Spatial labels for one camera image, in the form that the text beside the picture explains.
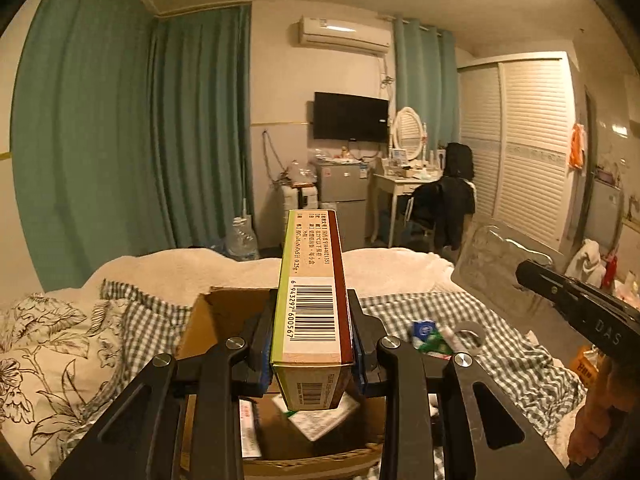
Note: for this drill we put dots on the white cloth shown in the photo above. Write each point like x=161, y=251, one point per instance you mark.
x=587, y=260

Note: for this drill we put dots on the white knitted blanket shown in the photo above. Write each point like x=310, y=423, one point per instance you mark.
x=200, y=270

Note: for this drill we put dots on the white dressing table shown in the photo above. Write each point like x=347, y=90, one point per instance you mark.
x=390, y=182

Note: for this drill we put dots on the green brown medicine box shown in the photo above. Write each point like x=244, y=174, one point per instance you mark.
x=312, y=310

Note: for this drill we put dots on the white green paper packet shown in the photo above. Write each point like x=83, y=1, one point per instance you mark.
x=320, y=422

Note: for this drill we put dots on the grey checked blanket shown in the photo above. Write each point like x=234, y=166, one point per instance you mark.
x=500, y=380

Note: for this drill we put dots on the white ribbed suitcase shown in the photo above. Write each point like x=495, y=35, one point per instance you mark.
x=300, y=197

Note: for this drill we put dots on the narrow teal curtain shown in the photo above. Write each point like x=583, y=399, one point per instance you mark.
x=425, y=85

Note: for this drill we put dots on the green snack packet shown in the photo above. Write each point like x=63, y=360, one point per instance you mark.
x=430, y=340

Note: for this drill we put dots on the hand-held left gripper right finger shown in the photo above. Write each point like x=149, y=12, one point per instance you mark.
x=362, y=360

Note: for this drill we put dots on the black wall television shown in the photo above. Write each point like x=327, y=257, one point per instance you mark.
x=350, y=116

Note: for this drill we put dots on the small picture frame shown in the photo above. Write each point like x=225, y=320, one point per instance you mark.
x=399, y=154

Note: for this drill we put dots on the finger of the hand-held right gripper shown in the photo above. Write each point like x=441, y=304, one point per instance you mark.
x=545, y=280

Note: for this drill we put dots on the black backpack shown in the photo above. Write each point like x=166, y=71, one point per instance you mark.
x=460, y=160

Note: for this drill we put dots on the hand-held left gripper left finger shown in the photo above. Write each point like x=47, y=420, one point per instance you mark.
x=261, y=355

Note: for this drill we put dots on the brown cardboard box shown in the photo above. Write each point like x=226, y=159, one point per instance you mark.
x=220, y=315

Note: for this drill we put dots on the floral print pillow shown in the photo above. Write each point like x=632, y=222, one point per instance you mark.
x=45, y=360

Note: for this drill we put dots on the clear plastic bag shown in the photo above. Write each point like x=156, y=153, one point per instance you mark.
x=300, y=172

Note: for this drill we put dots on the red white medicine box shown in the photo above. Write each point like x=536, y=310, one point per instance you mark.
x=250, y=425

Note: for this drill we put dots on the clear tape roll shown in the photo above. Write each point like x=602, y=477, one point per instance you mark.
x=467, y=332

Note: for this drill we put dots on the large clear water bottle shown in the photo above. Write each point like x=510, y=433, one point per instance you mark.
x=245, y=240

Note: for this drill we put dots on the person's right hand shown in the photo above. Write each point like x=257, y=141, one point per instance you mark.
x=592, y=425

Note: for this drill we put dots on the black jacket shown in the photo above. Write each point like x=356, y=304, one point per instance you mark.
x=447, y=210

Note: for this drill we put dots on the wide teal curtain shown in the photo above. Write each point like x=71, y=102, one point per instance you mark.
x=90, y=135

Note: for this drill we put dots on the white air conditioner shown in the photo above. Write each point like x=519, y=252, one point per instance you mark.
x=340, y=35

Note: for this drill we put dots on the wooden chair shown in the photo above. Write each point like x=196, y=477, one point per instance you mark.
x=411, y=207

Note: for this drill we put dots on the orange hanging cloth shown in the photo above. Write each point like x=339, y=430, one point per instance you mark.
x=576, y=147

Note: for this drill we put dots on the red bottle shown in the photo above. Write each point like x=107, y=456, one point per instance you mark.
x=610, y=270

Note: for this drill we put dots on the white oval mirror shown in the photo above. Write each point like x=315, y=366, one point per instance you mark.
x=407, y=130

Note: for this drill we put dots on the white louvred wardrobe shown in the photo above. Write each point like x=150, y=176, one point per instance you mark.
x=525, y=150

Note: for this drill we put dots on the grey small fridge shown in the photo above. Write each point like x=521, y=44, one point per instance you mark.
x=342, y=190

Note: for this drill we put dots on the teal corner curtain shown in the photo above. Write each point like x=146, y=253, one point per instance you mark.
x=205, y=125

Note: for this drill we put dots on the orange printed carton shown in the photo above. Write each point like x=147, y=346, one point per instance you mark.
x=587, y=365

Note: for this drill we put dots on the clear plastic blister tray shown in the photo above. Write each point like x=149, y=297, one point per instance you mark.
x=490, y=270

